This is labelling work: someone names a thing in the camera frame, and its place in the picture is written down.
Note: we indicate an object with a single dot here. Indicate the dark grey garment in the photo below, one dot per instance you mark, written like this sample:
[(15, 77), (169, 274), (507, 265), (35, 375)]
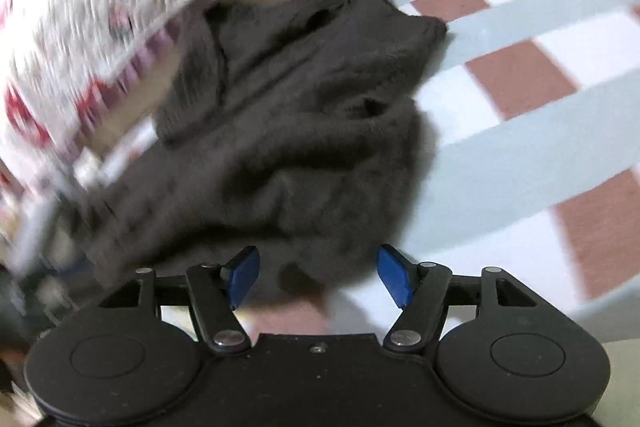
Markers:
[(300, 147)]

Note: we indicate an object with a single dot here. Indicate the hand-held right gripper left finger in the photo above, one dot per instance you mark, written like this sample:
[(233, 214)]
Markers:
[(244, 277)]

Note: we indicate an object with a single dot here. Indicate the checked bed sheet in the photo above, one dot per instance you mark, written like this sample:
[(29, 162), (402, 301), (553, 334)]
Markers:
[(525, 157)]

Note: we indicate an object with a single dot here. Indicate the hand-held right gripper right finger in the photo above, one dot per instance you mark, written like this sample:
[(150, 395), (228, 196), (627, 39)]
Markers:
[(395, 278)]

